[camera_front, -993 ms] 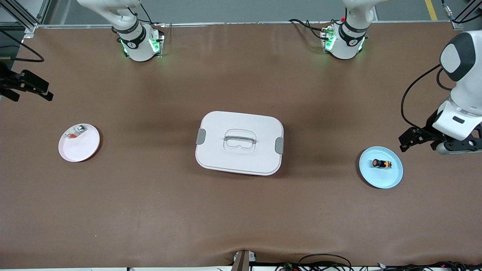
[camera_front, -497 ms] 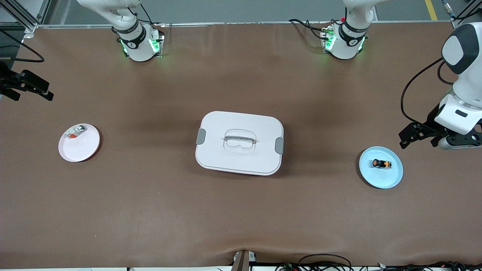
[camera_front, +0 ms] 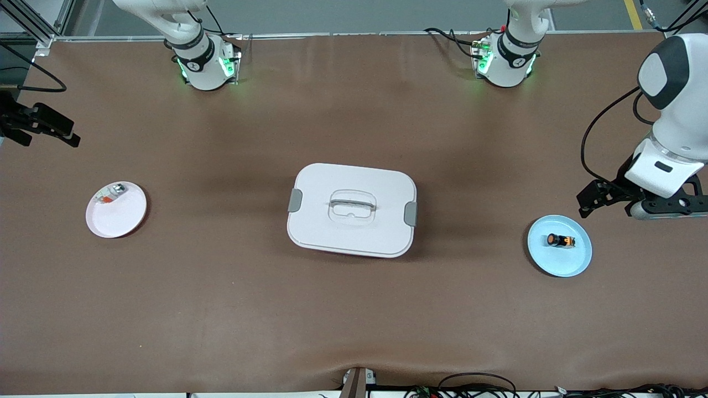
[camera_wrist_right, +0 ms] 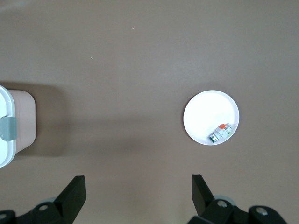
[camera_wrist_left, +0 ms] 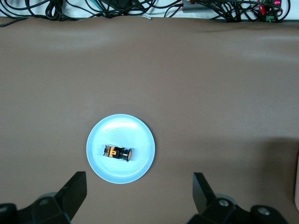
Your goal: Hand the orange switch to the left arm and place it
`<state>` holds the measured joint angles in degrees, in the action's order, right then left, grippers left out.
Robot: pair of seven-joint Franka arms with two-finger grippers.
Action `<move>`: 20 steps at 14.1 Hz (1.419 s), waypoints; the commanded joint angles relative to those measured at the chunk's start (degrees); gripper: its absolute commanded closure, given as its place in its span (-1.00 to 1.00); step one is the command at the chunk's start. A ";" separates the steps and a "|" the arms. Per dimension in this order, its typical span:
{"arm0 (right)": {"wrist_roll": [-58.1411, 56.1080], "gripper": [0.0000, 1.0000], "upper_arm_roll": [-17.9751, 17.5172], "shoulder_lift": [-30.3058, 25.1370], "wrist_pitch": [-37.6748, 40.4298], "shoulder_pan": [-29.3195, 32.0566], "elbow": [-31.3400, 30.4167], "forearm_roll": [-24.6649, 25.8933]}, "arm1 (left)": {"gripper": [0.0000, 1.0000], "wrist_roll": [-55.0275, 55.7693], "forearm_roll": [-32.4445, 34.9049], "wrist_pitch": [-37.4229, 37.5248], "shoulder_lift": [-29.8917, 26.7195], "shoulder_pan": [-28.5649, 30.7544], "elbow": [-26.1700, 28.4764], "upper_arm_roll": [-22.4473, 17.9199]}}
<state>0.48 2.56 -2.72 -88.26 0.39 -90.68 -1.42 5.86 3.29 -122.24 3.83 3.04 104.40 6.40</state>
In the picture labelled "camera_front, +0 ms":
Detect brown camera post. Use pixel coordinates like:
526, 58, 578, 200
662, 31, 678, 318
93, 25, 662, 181
339, 367, 378, 398

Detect white lidded storage box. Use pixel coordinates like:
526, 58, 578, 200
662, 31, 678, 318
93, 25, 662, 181
287, 163, 418, 259

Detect black right base cable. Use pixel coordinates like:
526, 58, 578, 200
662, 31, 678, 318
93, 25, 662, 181
206, 4, 244, 56

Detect light blue round plate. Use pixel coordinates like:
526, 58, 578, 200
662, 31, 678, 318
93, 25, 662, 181
527, 214, 593, 278

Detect brown table mat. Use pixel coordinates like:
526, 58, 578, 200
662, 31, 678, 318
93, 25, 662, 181
0, 33, 708, 394

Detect aluminium frame profiles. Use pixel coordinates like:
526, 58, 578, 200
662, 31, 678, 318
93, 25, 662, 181
0, 0, 76, 49

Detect silver table edge rail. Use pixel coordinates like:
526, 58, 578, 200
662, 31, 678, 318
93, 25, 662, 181
33, 30, 673, 42

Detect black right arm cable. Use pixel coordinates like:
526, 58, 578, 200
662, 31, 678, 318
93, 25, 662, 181
0, 41, 67, 93

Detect pink round plate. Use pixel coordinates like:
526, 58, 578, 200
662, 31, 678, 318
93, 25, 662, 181
86, 181, 148, 239

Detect black looped cable bundle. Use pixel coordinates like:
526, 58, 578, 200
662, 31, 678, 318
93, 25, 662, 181
404, 373, 518, 398

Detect black left base cables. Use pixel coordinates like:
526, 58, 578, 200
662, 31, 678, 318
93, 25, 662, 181
423, 27, 487, 59

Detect small silver orange object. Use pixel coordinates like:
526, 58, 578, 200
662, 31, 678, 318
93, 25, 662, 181
93, 184, 129, 204

